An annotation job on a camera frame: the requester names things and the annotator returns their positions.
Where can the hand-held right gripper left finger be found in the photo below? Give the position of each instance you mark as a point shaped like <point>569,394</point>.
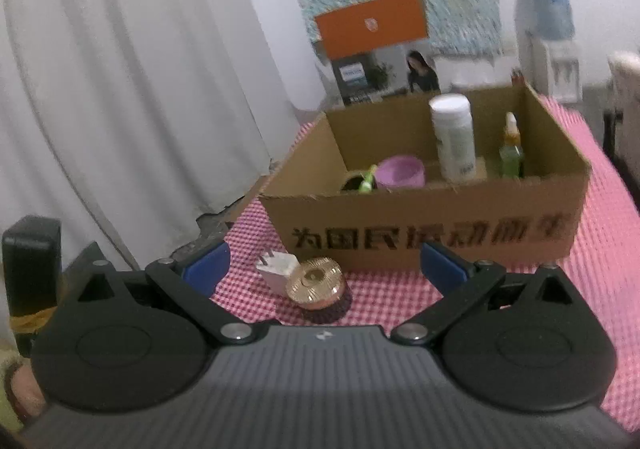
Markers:
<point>207,269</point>

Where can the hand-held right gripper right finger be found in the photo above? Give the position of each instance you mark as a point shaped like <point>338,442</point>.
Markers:
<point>440,269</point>

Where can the brown cardboard box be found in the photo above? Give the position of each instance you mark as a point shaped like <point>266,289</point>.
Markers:
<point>425,209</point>

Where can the purple plastic bowl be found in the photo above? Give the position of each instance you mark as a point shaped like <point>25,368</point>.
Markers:
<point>400,174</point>

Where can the dark jar with gold lid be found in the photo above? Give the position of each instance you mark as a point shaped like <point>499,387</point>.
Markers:
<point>314,281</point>

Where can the small green tube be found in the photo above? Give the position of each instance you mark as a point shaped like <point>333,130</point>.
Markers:
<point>367,181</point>

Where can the white cylindrical bottle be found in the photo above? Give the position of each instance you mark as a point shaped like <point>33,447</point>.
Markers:
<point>452,139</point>

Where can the green dropper bottle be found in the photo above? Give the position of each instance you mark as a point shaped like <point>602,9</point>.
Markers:
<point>511,154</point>

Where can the person's left forearm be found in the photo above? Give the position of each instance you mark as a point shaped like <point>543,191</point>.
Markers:
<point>20,394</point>

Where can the white charger plug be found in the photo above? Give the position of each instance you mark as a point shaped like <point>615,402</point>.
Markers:
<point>277,274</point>

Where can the red checkered tablecloth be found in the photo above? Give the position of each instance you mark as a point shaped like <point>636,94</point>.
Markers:
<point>600,279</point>

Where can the printed appliance box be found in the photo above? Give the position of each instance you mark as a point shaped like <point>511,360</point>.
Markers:
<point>385,74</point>

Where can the white curtain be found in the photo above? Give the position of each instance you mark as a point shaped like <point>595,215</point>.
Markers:
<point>125,79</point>

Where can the orange box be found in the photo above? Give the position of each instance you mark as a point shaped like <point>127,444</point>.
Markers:
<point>370,24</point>

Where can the white fuzzy sofa cover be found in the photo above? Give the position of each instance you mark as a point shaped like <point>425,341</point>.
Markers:
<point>625,79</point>

